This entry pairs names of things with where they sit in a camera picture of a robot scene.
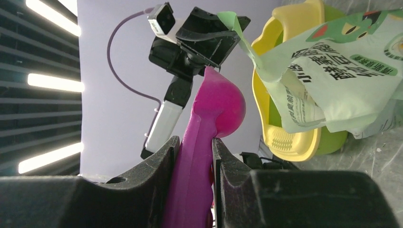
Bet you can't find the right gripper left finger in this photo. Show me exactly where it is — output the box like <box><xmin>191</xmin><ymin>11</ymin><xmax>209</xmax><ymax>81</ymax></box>
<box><xmin>0</xmin><ymin>136</ymin><xmax>180</xmax><ymax>228</ymax></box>

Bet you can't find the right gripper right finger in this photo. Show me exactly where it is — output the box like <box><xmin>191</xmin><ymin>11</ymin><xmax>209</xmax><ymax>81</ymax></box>
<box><xmin>212</xmin><ymin>138</ymin><xmax>399</xmax><ymax>228</ymax></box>

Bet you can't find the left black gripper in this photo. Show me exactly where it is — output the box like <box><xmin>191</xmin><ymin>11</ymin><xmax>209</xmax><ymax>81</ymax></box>
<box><xmin>148</xmin><ymin>7</ymin><xmax>240</xmax><ymax>79</ymax></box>

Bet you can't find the magenta plastic scoop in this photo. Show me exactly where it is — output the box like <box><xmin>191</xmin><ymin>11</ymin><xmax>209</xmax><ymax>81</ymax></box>
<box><xmin>161</xmin><ymin>67</ymin><xmax>246</xmax><ymax>228</ymax></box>

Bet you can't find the yellow litter box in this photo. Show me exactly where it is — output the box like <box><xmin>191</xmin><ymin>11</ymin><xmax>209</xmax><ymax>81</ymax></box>
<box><xmin>251</xmin><ymin>0</ymin><xmax>349</xmax><ymax>162</ymax></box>

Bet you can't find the green cat litter bag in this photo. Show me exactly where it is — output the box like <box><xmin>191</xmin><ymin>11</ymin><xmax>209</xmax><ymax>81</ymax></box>
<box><xmin>217</xmin><ymin>9</ymin><xmax>403</xmax><ymax>140</ymax></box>

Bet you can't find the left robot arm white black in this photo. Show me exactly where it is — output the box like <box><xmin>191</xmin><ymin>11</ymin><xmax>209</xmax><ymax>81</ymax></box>
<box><xmin>141</xmin><ymin>2</ymin><xmax>240</xmax><ymax>159</ymax></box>

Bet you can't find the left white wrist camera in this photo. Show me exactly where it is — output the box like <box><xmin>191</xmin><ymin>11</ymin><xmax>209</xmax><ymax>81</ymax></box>
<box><xmin>147</xmin><ymin>2</ymin><xmax>185</xmax><ymax>45</ymax></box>

